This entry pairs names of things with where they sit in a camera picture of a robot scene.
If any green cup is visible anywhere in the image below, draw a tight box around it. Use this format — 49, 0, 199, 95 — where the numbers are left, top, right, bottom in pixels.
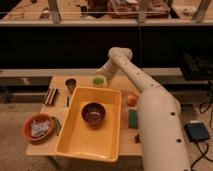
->
93, 77, 104, 85

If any white cup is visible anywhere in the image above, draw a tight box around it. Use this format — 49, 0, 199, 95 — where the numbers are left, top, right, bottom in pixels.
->
91, 75, 106, 88

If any yellow plastic tub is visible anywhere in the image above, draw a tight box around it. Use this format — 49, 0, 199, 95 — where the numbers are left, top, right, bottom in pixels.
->
55, 86, 122, 162

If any crumpled white cloth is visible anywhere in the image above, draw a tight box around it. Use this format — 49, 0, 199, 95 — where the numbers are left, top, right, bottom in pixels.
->
31, 120, 50, 138

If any wooden table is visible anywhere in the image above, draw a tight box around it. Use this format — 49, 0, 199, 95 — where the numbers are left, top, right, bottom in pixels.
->
26, 76, 142, 162

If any black marker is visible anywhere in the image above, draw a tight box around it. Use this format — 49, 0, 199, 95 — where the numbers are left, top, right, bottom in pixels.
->
66, 96, 70, 108

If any dark brown bowl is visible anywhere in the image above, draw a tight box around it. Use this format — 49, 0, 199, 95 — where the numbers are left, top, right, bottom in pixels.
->
81, 102, 106, 126

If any orange fruit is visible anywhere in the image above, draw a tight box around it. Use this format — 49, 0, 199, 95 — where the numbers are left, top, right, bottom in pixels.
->
126, 94, 138, 106

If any black foot pedal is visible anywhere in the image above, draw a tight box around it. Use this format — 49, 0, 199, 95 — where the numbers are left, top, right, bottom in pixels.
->
184, 122, 210, 142

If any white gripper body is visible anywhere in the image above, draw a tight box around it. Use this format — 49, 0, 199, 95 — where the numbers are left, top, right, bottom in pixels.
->
96, 61, 118, 84

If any orange plastic bowl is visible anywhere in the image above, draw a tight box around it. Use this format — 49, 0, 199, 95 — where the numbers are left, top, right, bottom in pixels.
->
22, 113, 55, 144

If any green pepper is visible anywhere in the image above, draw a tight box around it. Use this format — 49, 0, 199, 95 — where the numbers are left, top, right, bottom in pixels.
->
51, 116, 61, 136

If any brown dried bunch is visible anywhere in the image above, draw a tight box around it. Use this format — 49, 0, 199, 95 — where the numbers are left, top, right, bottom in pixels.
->
135, 134, 141, 144

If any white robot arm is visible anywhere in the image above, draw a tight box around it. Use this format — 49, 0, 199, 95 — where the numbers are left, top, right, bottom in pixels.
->
97, 47, 191, 171

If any dark metal cup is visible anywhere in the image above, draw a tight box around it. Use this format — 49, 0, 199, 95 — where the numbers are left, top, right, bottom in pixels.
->
65, 79, 76, 93

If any yellow banana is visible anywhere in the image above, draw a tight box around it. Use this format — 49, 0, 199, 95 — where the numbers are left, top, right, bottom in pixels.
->
133, 92, 140, 99

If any green sponge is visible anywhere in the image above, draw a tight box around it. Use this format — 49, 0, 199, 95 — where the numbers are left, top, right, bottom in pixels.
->
128, 110, 138, 129

